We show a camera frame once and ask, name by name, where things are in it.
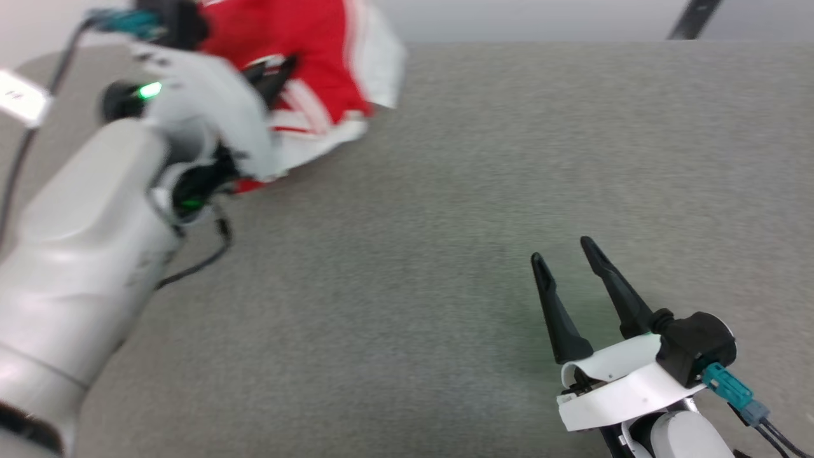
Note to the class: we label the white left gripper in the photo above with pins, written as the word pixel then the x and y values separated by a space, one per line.
pixel 210 95

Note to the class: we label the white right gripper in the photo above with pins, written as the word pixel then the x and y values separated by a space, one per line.
pixel 626 388

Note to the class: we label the red and white garment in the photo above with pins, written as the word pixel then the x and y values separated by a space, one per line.
pixel 318 57

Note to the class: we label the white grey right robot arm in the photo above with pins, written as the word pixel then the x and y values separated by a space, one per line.
pixel 680 439

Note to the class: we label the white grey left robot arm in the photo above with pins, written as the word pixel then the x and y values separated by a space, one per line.
pixel 76 267

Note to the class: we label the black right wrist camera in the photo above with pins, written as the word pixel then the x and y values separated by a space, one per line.
pixel 696 346

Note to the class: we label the teal left camera connector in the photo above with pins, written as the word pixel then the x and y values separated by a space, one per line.
pixel 124 22

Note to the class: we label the teal camera connector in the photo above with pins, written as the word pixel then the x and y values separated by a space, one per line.
pixel 124 22
pixel 731 388

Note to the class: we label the teal right camera connector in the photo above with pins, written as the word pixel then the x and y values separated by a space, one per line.
pixel 731 388

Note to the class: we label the metal wall bracket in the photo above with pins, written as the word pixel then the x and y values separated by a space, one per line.
pixel 694 18

